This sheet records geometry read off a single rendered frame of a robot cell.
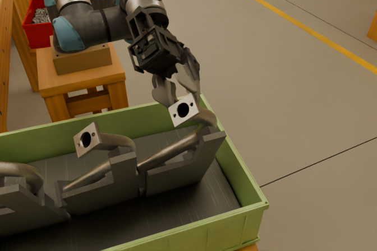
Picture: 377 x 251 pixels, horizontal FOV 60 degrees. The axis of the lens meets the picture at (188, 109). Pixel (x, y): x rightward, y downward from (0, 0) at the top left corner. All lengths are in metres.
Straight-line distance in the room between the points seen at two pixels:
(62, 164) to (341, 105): 2.17
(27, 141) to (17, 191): 0.42
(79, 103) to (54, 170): 0.45
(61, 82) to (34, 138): 0.38
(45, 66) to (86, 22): 0.70
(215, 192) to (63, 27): 0.54
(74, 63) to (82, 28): 0.59
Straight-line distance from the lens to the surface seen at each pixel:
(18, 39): 2.63
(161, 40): 0.56
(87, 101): 1.38
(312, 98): 2.70
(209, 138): 0.59
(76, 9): 0.77
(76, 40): 0.75
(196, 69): 0.58
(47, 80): 1.34
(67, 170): 0.97
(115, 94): 1.36
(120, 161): 0.57
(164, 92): 0.59
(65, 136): 0.98
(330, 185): 2.11
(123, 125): 0.98
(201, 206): 0.85
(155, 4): 0.65
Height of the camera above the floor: 1.56
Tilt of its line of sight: 40 degrees down
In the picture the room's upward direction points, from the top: straight up
